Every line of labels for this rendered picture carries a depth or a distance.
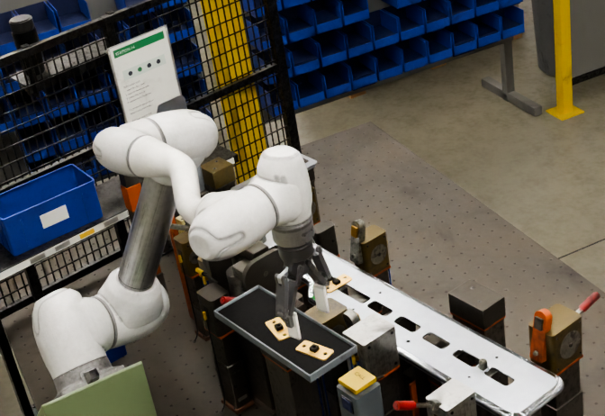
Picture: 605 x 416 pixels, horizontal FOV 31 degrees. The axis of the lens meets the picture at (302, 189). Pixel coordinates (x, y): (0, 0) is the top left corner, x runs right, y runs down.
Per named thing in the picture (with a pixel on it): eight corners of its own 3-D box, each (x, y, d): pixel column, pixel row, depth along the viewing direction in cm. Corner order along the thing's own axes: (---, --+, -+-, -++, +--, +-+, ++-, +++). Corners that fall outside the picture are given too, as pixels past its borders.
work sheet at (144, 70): (185, 110, 371) (167, 24, 356) (129, 136, 360) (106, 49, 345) (182, 108, 373) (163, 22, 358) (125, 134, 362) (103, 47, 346)
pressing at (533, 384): (578, 378, 251) (578, 373, 250) (511, 429, 240) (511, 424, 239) (230, 192, 350) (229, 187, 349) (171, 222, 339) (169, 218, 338)
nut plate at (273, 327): (293, 335, 252) (293, 330, 251) (279, 341, 251) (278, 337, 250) (279, 317, 259) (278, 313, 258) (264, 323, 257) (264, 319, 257)
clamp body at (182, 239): (225, 332, 335) (203, 234, 318) (199, 348, 330) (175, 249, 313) (213, 323, 340) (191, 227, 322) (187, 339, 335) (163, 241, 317)
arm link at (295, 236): (320, 209, 229) (324, 233, 231) (286, 200, 234) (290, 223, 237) (293, 230, 223) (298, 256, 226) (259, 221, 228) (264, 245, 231)
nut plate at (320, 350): (334, 351, 245) (334, 347, 244) (324, 361, 242) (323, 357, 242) (304, 340, 250) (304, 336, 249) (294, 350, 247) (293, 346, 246)
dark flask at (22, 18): (51, 70, 342) (36, 16, 334) (30, 79, 339) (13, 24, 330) (40, 65, 348) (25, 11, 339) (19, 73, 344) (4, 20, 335)
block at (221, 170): (251, 257, 369) (232, 163, 351) (232, 267, 365) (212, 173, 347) (238, 248, 375) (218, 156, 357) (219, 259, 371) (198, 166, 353)
